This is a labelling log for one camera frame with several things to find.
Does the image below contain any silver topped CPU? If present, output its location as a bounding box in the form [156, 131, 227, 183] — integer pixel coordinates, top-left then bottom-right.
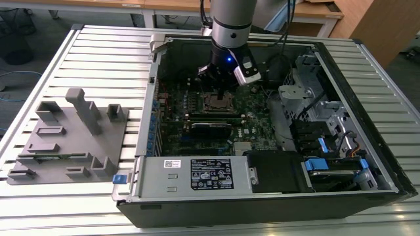
[210, 95, 230, 107]

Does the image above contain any CPU socket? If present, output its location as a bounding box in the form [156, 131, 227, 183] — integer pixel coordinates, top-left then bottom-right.
[202, 91, 238, 114]

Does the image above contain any green RAM stick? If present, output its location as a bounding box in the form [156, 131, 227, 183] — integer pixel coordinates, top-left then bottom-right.
[18, 152, 87, 160]
[190, 117, 247, 123]

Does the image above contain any green motherboard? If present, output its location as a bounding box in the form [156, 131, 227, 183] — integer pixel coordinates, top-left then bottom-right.
[154, 73, 288, 158]

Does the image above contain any silver chipset heat sink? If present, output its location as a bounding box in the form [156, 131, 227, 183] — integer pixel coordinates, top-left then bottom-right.
[234, 141, 254, 151]

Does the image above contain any black plastic shroud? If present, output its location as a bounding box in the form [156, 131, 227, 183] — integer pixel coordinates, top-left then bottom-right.
[246, 150, 315, 194]

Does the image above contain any blue disk bay clip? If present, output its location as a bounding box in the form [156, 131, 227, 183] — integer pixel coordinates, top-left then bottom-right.
[316, 137, 330, 152]

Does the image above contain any hard disk blue carrier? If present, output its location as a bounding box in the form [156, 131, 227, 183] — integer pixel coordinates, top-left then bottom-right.
[302, 158, 371, 192]

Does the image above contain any grey power supply unit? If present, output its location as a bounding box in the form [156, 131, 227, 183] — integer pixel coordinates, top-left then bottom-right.
[130, 156, 256, 197]

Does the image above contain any grey parts rack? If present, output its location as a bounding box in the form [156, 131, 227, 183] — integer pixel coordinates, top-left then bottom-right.
[6, 88, 131, 185]

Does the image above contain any black PC case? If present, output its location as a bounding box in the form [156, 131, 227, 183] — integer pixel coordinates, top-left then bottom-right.
[111, 33, 420, 229]

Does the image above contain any wooden cabinet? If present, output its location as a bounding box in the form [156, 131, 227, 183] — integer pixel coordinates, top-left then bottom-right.
[328, 0, 420, 68]

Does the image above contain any black office chair base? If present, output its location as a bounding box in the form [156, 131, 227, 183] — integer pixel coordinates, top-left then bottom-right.
[406, 45, 420, 59]

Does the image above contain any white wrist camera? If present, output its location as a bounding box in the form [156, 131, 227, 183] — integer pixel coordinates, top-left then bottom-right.
[234, 56, 263, 86]

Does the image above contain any grey case handle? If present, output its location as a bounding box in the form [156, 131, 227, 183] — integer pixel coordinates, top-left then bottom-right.
[148, 33, 168, 54]

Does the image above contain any silver disk bay bracket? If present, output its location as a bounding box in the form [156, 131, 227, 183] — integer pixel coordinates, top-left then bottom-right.
[278, 85, 314, 101]

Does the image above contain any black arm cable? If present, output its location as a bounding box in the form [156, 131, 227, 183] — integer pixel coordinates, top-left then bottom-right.
[259, 0, 296, 74]

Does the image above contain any wooden desk white frame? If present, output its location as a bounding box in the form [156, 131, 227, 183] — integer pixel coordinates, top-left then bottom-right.
[0, 0, 147, 20]
[144, 0, 344, 37]

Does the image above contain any blue floor cable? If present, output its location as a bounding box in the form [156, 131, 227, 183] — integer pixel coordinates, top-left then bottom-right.
[0, 70, 43, 103]

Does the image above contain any black wire basket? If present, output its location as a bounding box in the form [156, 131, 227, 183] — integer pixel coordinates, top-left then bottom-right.
[0, 7, 38, 36]

